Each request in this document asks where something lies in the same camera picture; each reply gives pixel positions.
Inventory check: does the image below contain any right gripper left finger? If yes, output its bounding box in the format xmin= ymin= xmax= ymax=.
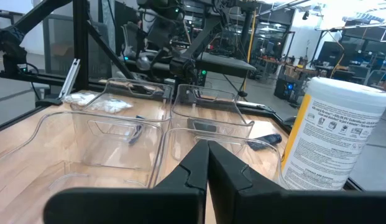
xmin=42 ymin=139 xmax=209 ymax=224

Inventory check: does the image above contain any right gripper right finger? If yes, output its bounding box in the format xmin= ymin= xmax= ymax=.
xmin=207 ymin=139 xmax=386 ymax=224

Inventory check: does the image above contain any dark blue squeeze tube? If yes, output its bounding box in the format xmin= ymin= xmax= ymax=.
xmin=247 ymin=133 xmax=283 ymax=152

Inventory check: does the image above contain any blue disposable razor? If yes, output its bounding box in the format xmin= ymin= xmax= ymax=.
xmin=127 ymin=114 xmax=147 ymax=146

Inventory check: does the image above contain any white vanity pack bag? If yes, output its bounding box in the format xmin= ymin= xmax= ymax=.
xmin=92 ymin=98 xmax=134 ymax=114
xmin=62 ymin=92 xmax=98 ymax=106

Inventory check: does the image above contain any grey office chair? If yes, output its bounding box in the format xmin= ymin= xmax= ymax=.
xmin=120 ymin=22 xmax=144 ymax=60

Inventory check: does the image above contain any clear bin Vanity Pack label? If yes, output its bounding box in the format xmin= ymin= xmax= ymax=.
xmin=155 ymin=127 xmax=285 ymax=189

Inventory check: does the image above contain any white wipes canister yellow label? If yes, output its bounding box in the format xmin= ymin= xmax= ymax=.
xmin=280 ymin=76 xmax=386 ymax=191

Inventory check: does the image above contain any grey partition panel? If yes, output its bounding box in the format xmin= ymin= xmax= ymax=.
xmin=42 ymin=14 xmax=113 ymax=82

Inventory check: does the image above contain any black computer tower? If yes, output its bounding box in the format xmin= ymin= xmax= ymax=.
xmin=273 ymin=77 xmax=301 ymax=103

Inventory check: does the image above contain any black monitor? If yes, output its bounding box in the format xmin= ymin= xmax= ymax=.
xmin=316 ymin=40 xmax=360 ymax=68

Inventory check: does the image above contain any yellow hanging cable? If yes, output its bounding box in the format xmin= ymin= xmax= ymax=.
xmin=242 ymin=9 xmax=257 ymax=91

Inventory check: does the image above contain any silver aluminium rail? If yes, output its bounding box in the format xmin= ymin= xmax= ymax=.
xmin=57 ymin=58 xmax=81 ymax=100

